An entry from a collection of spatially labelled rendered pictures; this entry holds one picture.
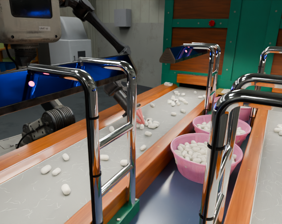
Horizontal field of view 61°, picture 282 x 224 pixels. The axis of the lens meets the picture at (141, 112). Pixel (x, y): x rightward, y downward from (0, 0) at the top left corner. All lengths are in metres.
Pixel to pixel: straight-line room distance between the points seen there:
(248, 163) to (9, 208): 0.74
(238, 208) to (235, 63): 1.35
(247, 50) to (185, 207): 1.33
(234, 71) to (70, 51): 3.89
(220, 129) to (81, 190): 0.51
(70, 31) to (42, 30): 4.02
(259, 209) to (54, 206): 0.55
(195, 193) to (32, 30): 1.06
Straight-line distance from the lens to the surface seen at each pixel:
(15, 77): 0.54
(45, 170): 0.86
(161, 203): 0.81
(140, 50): 4.94
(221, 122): 0.36
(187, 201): 0.84
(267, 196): 0.83
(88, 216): 0.64
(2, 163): 0.94
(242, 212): 0.70
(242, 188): 0.78
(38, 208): 0.74
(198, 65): 1.96
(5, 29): 1.31
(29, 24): 1.36
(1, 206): 0.79
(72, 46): 5.26
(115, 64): 0.59
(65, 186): 0.76
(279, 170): 0.98
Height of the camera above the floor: 1.20
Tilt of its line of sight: 19 degrees down
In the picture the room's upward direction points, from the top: 1 degrees clockwise
